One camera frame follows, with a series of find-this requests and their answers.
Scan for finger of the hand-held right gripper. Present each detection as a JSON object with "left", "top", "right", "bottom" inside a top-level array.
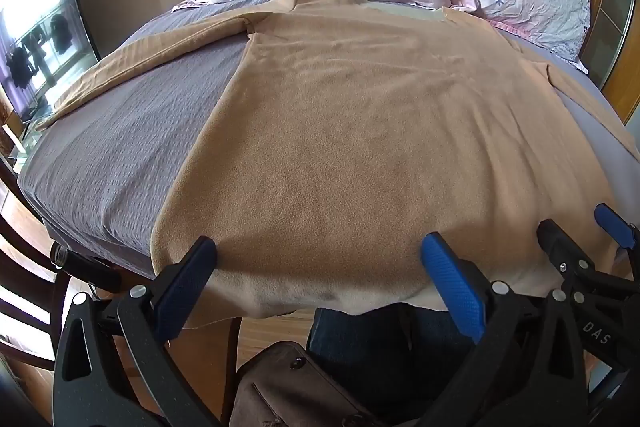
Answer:
[
  {"left": 594, "top": 203, "right": 640, "bottom": 260},
  {"left": 536, "top": 219, "right": 597, "bottom": 279}
]

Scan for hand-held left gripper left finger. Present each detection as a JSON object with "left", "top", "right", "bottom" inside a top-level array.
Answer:
[{"left": 52, "top": 235, "right": 219, "bottom": 427}]

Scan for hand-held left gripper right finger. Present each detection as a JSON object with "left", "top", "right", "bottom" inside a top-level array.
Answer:
[{"left": 420, "top": 232, "right": 589, "bottom": 427}]

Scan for beige fleece shirt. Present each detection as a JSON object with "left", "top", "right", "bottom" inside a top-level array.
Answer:
[{"left": 37, "top": 0, "right": 640, "bottom": 332}]

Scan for person's legs in jeans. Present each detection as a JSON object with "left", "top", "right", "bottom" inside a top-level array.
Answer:
[{"left": 306, "top": 302, "right": 468, "bottom": 423}]

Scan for black flashlight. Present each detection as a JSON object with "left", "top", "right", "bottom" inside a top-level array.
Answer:
[{"left": 50, "top": 243, "right": 124, "bottom": 294}]

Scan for brown bag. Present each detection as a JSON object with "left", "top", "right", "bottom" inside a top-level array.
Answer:
[{"left": 229, "top": 340, "right": 401, "bottom": 427}]

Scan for bed with grey sheet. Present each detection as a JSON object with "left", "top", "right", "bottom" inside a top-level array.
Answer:
[{"left": 17, "top": 0, "right": 640, "bottom": 290}]

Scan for dark wooden chair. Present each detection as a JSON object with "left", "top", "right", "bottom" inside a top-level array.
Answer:
[{"left": 0, "top": 157, "right": 68, "bottom": 375}]

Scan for wooden headboard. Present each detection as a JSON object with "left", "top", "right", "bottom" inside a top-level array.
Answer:
[{"left": 530, "top": 0, "right": 640, "bottom": 125}]

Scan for glass television stand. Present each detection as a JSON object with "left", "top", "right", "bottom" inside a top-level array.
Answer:
[{"left": 0, "top": 104, "right": 55, "bottom": 168}]

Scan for television screen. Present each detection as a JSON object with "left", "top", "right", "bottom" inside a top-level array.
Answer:
[{"left": 0, "top": 0, "right": 102, "bottom": 124}]

